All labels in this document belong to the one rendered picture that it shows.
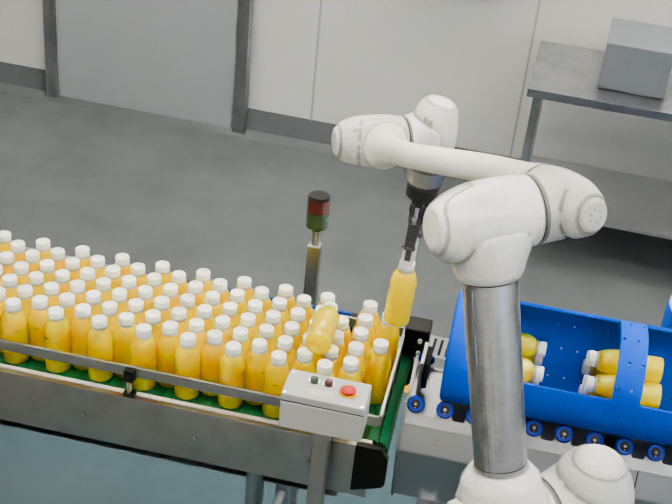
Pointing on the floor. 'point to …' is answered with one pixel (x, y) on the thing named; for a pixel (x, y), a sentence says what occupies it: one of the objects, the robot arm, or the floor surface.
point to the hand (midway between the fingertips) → (409, 254)
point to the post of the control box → (318, 469)
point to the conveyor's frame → (186, 434)
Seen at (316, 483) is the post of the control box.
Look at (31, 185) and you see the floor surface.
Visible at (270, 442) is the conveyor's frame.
